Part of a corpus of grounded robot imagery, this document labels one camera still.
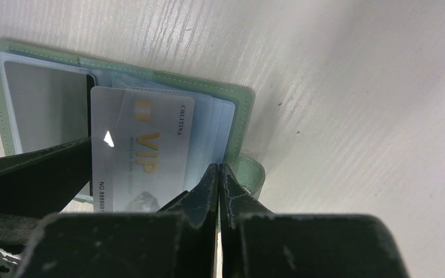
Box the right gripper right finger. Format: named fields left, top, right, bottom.
left=219, top=164, right=408, bottom=277

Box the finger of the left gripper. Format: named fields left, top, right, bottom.
left=0, top=138, right=92, bottom=245

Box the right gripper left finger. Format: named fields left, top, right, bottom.
left=15, top=164, right=219, bottom=277

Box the green leather card holder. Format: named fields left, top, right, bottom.
left=0, top=40, right=264, bottom=209

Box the white VIP card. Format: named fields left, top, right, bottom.
left=90, top=86, right=195, bottom=213

